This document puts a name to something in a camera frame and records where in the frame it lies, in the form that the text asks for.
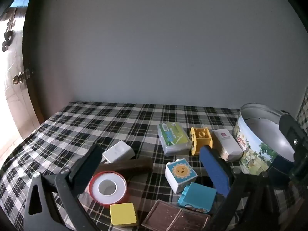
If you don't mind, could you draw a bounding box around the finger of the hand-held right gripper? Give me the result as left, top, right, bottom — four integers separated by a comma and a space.
266, 155, 299, 190
279, 114, 308, 184

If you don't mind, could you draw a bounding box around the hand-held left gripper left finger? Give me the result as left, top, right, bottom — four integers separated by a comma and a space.
23, 144, 104, 231

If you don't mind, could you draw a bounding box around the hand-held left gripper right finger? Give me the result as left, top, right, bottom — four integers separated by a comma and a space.
199, 146, 293, 231

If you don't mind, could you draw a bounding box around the white box red label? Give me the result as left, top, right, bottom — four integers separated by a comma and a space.
212, 129, 243, 162

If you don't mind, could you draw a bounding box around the blue bear toy block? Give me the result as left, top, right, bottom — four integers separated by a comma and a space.
177, 182, 217, 214

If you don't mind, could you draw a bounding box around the plain white toy block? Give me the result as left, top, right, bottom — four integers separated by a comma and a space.
102, 140, 135, 164

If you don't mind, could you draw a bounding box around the sun print toy block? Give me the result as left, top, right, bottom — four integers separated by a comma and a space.
165, 158, 198, 194

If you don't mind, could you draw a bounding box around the hollow yellow toy brick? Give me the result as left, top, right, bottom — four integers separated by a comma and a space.
190, 127, 213, 156

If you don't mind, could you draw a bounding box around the round printed metal tin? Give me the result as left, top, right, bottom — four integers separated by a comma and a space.
233, 103, 297, 176

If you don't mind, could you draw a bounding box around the red tape roll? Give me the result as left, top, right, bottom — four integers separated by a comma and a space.
88, 170, 128, 207

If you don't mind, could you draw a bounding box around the dark brown wooden block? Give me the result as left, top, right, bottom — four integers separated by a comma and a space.
97, 157, 154, 177

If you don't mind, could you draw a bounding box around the green tissue pack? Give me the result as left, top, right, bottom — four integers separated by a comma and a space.
157, 121, 192, 156

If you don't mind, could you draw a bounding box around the small yellow block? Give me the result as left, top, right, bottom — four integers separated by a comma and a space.
110, 202, 139, 227

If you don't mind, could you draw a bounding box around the brown square tile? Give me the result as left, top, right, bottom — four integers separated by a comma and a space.
141, 199, 211, 231

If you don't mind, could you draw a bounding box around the black white plaid tablecloth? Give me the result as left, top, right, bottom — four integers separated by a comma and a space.
0, 101, 308, 231

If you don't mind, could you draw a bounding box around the brown wooden door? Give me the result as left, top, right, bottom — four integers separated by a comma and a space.
0, 7, 41, 139

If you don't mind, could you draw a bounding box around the brass door knob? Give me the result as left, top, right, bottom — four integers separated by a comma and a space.
13, 72, 26, 85

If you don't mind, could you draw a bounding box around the dark metal door ornament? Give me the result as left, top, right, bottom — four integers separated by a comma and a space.
2, 20, 16, 52

